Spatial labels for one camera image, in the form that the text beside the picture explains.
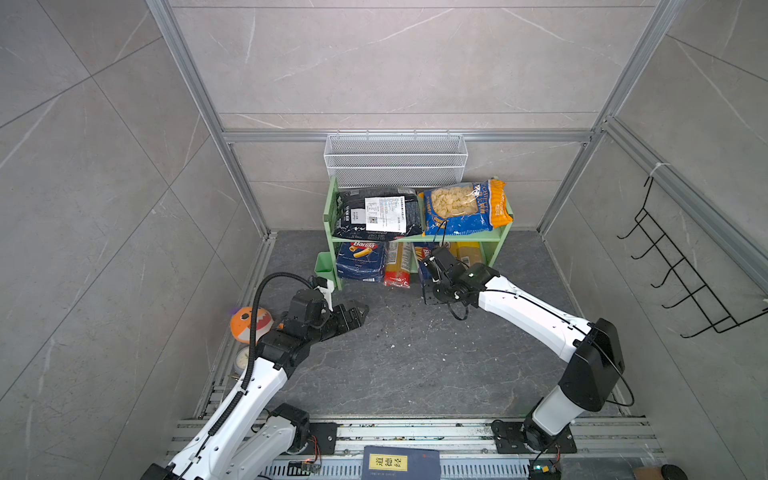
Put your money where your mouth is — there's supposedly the yellow spaghetti packet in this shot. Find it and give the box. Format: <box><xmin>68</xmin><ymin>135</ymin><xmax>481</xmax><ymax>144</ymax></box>
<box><xmin>456</xmin><ymin>242</ymin><xmax>484</xmax><ymax>266</ymax></box>

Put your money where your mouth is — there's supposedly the blue spaghetti packet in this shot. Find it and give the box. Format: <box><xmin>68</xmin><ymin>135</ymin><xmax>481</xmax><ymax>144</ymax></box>
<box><xmin>413</xmin><ymin>242</ymin><xmax>437</xmax><ymax>285</ymax></box>

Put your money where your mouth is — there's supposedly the red spaghetti packet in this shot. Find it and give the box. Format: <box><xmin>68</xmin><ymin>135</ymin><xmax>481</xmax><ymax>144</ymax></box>
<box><xmin>383</xmin><ymin>242</ymin><xmax>412</xmax><ymax>289</ymax></box>

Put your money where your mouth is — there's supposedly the blue orange shell pasta bag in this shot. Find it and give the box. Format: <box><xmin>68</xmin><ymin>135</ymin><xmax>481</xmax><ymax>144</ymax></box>
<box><xmin>423</xmin><ymin>178</ymin><xmax>514</xmax><ymax>235</ymax></box>

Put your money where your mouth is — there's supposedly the blue Barilla pasta box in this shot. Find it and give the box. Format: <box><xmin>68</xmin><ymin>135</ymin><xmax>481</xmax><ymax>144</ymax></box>
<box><xmin>336</xmin><ymin>241</ymin><xmax>387</xmax><ymax>283</ymax></box>

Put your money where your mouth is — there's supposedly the black pasta bag white label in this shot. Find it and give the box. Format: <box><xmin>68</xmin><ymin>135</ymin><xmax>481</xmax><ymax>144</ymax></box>
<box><xmin>333</xmin><ymin>187</ymin><xmax>423</xmax><ymax>242</ymax></box>

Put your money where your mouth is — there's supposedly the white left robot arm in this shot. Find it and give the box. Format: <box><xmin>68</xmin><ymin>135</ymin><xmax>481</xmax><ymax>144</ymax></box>
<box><xmin>142</xmin><ymin>289</ymin><xmax>369</xmax><ymax>479</ymax></box>

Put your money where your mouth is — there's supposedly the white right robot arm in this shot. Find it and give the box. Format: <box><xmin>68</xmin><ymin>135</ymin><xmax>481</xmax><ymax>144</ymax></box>
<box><xmin>420</xmin><ymin>247</ymin><xmax>625</xmax><ymax>453</ymax></box>

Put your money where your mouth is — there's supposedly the green wooden shelf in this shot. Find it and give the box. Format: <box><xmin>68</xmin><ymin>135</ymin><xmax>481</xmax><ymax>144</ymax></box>
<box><xmin>314</xmin><ymin>176</ymin><xmax>512</xmax><ymax>290</ymax></box>

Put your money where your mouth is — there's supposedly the orange shark plush toy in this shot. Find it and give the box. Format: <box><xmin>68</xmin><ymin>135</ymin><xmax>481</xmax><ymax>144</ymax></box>
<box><xmin>230</xmin><ymin>307</ymin><xmax>274</xmax><ymax>344</ymax></box>

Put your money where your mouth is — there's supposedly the small round alarm clock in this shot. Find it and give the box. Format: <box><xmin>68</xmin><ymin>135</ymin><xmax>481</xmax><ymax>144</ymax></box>
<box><xmin>233</xmin><ymin>347</ymin><xmax>249</xmax><ymax>375</ymax></box>

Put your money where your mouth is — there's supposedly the blue book yellow label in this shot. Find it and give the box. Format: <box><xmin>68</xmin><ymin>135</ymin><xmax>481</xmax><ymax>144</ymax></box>
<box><xmin>361</xmin><ymin>446</ymin><xmax>441</xmax><ymax>480</ymax></box>

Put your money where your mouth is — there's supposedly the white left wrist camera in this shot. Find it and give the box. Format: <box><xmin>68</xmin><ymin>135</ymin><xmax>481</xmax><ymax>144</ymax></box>
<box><xmin>316</xmin><ymin>277</ymin><xmax>335</xmax><ymax>311</ymax></box>

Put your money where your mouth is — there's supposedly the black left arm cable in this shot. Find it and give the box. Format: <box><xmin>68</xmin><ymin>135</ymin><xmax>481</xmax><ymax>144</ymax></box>
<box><xmin>239</xmin><ymin>271</ymin><xmax>313</xmax><ymax>391</ymax></box>

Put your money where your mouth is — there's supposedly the white wire mesh basket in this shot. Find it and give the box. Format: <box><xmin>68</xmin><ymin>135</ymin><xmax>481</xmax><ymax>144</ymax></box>
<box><xmin>323</xmin><ymin>133</ymin><xmax>468</xmax><ymax>188</ymax></box>

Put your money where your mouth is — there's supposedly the metal base rail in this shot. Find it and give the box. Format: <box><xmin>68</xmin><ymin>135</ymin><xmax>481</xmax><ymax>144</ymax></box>
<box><xmin>254</xmin><ymin>417</ymin><xmax>666</xmax><ymax>479</ymax></box>

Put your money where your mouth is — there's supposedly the black wire hook rack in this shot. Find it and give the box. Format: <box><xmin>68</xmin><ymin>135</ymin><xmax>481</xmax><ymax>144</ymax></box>
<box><xmin>616</xmin><ymin>176</ymin><xmax>767</xmax><ymax>339</ymax></box>

